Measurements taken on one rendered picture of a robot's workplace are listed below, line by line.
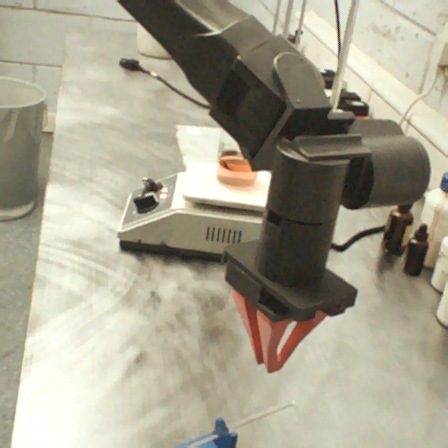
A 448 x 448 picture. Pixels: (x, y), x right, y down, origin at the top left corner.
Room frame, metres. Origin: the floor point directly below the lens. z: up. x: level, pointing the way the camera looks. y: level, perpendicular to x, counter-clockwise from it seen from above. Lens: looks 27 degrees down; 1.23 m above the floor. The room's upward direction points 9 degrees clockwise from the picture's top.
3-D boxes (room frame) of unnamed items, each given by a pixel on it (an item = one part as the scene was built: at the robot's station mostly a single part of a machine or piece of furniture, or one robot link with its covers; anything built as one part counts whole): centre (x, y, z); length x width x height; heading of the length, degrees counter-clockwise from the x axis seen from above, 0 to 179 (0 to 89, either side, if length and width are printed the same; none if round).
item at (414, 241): (0.90, -0.26, 0.79); 0.03 x 0.03 x 0.07
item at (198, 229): (0.91, 0.03, 0.79); 0.22 x 0.13 x 0.08; 93
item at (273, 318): (0.53, -0.05, 0.88); 0.07 x 0.07 x 0.09; 40
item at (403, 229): (0.97, -0.25, 0.79); 0.04 x 0.04 x 0.09
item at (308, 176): (0.52, -0.06, 1.02); 0.07 x 0.06 x 0.07; 122
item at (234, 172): (0.92, -0.01, 0.88); 0.07 x 0.06 x 0.08; 109
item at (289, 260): (0.52, -0.06, 0.96); 0.10 x 0.07 x 0.07; 40
